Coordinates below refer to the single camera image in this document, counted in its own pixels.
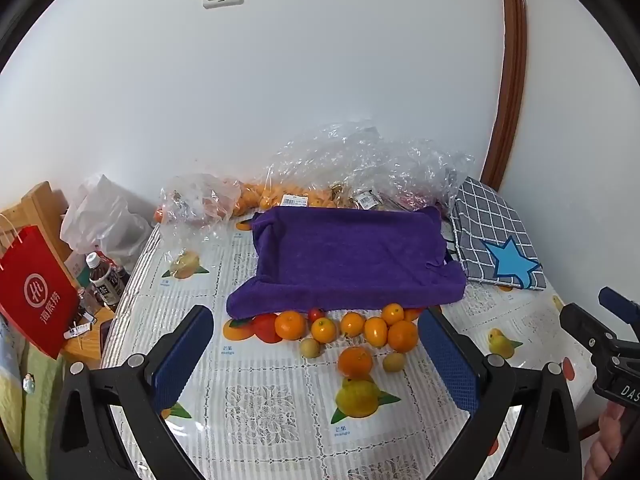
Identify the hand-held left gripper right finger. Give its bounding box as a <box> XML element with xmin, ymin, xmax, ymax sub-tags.
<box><xmin>417</xmin><ymin>305</ymin><xmax>586</xmax><ymax>480</ymax></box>

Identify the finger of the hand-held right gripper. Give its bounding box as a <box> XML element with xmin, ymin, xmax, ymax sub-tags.
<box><xmin>559</xmin><ymin>303</ymin><xmax>622</xmax><ymax>362</ymax></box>
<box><xmin>599</xmin><ymin>286</ymin><xmax>640</xmax><ymax>324</ymax></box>

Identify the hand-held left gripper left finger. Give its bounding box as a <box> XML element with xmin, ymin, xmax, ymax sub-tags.
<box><xmin>47</xmin><ymin>304</ymin><xmax>216</xmax><ymax>480</ymax></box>

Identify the large orange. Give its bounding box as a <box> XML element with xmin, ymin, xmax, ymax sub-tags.
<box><xmin>338</xmin><ymin>346</ymin><xmax>374</xmax><ymax>380</ymax></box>
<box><xmin>274</xmin><ymin>310</ymin><xmax>307</xmax><ymax>341</ymax></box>
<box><xmin>387</xmin><ymin>320</ymin><xmax>420</xmax><ymax>352</ymax></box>

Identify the oval orange kumquat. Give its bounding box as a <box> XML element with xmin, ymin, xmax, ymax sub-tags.
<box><xmin>363</xmin><ymin>316</ymin><xmax>390</xmax><ymax>348</ymax></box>

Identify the person's right hand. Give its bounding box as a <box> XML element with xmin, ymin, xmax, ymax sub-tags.
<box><xmin>583</xmin><ymin>403</ymin><xmax>627</xmax><ymax>480</ymax></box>

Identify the wooden side table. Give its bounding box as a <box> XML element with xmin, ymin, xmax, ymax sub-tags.
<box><xmin>60</xmin><ymin>305</ymin><xmax>118</xmax><ymax>367</ymax></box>

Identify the dark drink bottle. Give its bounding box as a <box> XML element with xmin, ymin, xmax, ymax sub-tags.
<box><xmin>107</xmin><ymin>262</ymin><xmax>132</xmax><ymax>307</ymax></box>

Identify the printed fruit tablecloth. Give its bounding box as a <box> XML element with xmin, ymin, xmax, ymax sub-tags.
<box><xmin>100</xmin><ymin>195</ymin><xmax>601</xmax><ymax>480</ymax></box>

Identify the white cap drink bottle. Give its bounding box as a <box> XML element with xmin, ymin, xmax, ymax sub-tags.
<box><xmin>85</xmin><ymin>252</ymin><xmax>120</xmax><ymax>310</ymax></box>

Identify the grey checked cloth blue star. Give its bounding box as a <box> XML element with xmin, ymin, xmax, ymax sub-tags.
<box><xmin>447</xmin><ymin>176</ymin><xmax>546</xmax><ymax>292</ymax></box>

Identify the purple towel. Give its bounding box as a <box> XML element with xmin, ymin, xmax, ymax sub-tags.
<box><xmin>226</xmin><ymin>206</ymin><xmax>467</xmax><ymax>320</ymax></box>

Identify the green cloth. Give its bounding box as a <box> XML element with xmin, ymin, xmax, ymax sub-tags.
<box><xmin>17</xmin><ymin>345</ymin><xmax>69</xmax><ymax>480</ymax></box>

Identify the clear plastic bag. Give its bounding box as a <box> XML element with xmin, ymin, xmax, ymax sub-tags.
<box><xmin>350</xmin><ymin>140</ymin><xmax>476</xmax><ymax>213</ymax></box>
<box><xmin>159</xmin><ymin>172</ymin><xmax>243</xmax><ymax>241</ymax></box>
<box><xmin>240</xmin><ymin>120</ymin><xmax>381</xmax><ymax>211</ymax></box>

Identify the red paper bag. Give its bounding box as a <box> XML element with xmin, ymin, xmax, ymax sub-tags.
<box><xmin>0</xmin><ymin>212</ymin><xmax>82</xmax><ymax>360</ymax></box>

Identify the white plastic bag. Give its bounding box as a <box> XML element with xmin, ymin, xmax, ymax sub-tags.
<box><xmin>60</xmin><ymin>174</ymin><xmax>155</xmax><ymax>263</ymax></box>

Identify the pile of bagged oranges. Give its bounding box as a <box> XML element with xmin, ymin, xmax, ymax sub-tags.
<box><xmin>232</xmin><ymin>180</ymin><xmax>351</xmax><ymax>211</ymax></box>

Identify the wooden chair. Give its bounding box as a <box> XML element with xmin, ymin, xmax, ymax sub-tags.
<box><xmin>0</xmin><ymin>181</ymin><xmax>71</xmax><ymax>261</ymax></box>

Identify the brown wooden door frame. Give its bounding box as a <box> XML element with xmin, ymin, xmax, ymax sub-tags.
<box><xmin>480</xmin><ymin>0</ymin><xmax>529</xmax><ymax>192</ymax></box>

